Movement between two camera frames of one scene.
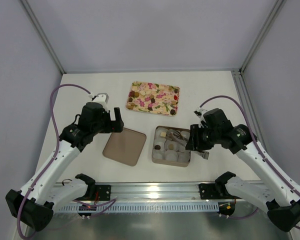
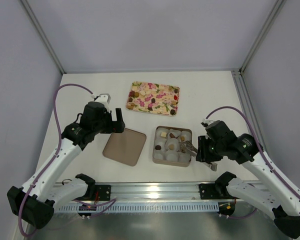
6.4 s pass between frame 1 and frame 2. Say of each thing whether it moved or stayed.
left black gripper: stayed
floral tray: stayed
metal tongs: moved
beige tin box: stayed
